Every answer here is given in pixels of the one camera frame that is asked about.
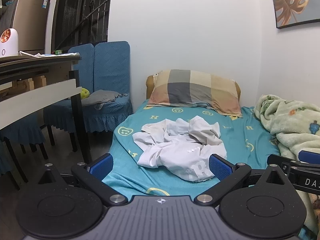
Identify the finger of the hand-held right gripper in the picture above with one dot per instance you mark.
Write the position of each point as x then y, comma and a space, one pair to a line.
280, 160
310, 156

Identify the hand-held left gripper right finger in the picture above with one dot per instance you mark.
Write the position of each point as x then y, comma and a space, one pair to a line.
220, 167

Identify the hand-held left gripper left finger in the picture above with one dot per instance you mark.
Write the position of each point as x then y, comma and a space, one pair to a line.
101, 166

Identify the white shirt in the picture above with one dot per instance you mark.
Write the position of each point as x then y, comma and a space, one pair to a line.
170, 152

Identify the pale green fleece blanket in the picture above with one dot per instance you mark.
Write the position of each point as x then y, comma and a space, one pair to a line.
292, 127

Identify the bed with teal printed sheet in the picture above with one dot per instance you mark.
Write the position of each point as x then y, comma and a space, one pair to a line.
240, 140

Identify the grey cloth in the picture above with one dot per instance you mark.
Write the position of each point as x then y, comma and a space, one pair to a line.
100, 97

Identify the yellow green plush toy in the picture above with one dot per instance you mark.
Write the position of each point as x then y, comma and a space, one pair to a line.
84, 93

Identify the plaid pillow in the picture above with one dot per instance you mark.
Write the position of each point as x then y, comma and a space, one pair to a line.
195, 90

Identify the blue covered chair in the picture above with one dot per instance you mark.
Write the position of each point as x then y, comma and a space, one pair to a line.
111, 65
20, 132
82, 65

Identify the dining table with black legs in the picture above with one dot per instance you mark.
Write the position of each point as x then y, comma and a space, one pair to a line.
37, 97

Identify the checkered beige grey pillow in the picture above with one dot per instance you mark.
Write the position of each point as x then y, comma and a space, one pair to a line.
149, 85

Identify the small green box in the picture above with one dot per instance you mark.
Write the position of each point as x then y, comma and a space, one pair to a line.
58, 52

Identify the papers on table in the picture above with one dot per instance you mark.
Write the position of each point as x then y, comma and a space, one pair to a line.
40, 55

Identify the white electric heater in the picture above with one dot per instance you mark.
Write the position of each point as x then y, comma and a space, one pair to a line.
11, 47

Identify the dark barred window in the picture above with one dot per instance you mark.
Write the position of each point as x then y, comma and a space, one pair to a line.
70, 12

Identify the brown refrigerator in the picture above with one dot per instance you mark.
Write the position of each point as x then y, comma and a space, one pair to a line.
32, 25

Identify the framed leaf wall picture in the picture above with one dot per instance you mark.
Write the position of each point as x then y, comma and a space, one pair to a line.
290, 2

